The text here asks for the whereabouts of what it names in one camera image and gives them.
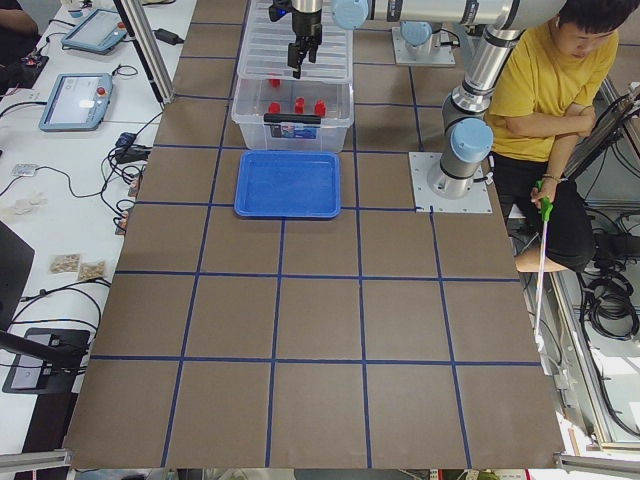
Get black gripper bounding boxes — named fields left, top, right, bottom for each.
left=268, top=0, right=323, bottom=79

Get clear plastic box lid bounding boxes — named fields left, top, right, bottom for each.
left=237, top=1, right=353, bottom=84

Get red block middle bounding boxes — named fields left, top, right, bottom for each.
left=294, top=97, right=305, bottom=115

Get red block front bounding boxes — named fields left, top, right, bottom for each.
left=314, top=99, right=327, bottom=118

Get red block near latch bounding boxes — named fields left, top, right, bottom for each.
left=268, top=102, right=281, bottom=115

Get clear plastic storage box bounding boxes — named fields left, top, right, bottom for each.
left=232, top=78, right=354, bottom=153

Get blue plastic tray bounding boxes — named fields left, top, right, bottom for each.
left=234, top=150, right=341, bottom=219

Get black power adapter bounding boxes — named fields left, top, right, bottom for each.
left=153, top=28, right=184, bottom=45

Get far teach pendant tablet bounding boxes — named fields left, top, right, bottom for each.
left=61, top=9, right=127, bottom=55

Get teach pendant tablet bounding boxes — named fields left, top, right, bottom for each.
left=39, top=73, right=113, bottom=132
left=61, top=9, right=127, bottom=55

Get near teach pendant tablet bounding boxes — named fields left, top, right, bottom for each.
left=39, top=73, right=113, bottom=132

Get person in yellow shirt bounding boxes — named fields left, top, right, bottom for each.
left=485, top=0, right=639, bottom=272

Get small bag of parts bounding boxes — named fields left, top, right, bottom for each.
left=49, top=253, right=81, bottom=274

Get black monitor stand base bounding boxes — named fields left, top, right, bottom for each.
left=1, top=328, right=90, bottom=395

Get black box latch handle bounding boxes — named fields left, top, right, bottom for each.
left=263, top=113, right=322, bottom=125

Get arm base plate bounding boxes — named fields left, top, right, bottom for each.
left=391, top=27, right=455, bottom=68
left=409, top=152, right=493, bottom=214

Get aluminium frame post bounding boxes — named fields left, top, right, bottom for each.
left=113, top=0, right=175, bottom=105

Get green handled reacher stick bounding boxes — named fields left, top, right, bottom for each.
left=533, top=197, right=553, bottom=353

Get bundle of black cables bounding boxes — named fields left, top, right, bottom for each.
left=579, top=234, right=640, bottom=341

